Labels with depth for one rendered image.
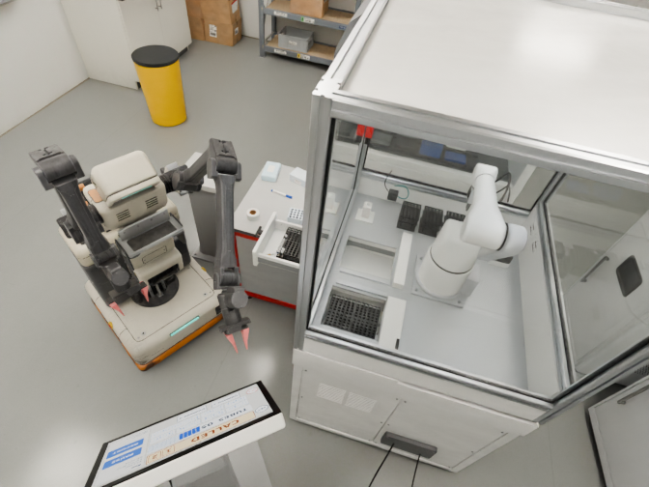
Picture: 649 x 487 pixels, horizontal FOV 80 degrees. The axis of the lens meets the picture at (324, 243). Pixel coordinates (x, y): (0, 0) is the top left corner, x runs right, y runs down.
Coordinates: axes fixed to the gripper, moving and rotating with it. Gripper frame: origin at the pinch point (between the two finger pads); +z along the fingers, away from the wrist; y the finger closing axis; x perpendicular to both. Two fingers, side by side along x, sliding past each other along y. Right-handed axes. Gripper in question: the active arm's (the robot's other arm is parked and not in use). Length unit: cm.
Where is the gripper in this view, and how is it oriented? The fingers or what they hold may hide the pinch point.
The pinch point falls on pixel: (241, 348)
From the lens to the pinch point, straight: 138.4
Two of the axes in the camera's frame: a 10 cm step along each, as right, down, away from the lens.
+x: -3.6, 0.5, 9.3
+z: 2.7, 9.6, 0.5
